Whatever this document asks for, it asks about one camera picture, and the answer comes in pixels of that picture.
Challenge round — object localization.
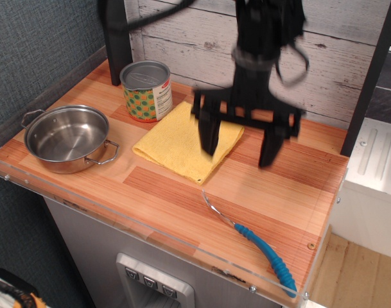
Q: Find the blue handled metal fork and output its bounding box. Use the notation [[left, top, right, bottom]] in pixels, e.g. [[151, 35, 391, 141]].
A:
[[202, 189, 297, 298]]

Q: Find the clear acrylic table edge guard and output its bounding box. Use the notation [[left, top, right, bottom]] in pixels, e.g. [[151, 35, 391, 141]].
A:
[[0, 151, 347, 307]]

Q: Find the black orange object bottom left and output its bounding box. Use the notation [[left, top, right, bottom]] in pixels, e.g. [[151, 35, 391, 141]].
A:
[[0, 268, 48, 308]]

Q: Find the dark vertical post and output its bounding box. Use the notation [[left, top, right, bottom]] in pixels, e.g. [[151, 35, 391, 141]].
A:
[[340, 2, 391, 157], [97, 1, 133, 86]]

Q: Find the green orange dotted tin can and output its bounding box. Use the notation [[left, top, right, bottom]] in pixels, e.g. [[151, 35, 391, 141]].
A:
[[119, 60, 173, 123]]

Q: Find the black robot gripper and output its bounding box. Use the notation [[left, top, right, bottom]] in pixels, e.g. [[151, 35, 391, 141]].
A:
[[192, 65, 303, 168]]

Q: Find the grey toy fridge dispenser panel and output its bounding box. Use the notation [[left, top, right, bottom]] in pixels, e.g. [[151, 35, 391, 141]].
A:
[[116, 253, 196, 307]]

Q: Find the white toy sink drainboard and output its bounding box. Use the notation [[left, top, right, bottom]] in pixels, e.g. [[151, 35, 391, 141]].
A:
[[329, 118, 391, 257]]

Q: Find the dark left vertical post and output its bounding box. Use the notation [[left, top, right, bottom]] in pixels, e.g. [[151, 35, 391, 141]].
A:
[[97, 1, 133, 86]]

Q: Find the yellow folded cloth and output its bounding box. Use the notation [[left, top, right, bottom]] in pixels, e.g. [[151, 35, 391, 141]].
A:
[[132, 101, 245, 185]]

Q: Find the dark right vertical post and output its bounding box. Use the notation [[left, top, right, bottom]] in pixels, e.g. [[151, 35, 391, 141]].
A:
[[340, 2, 391, 157]]

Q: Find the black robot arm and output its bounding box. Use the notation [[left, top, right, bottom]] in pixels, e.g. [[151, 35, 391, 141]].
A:
[[192, 1, 306, 167]]

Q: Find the stainless steel pot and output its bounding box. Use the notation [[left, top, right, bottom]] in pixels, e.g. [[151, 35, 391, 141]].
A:
[[21, 105, 119, 174]]

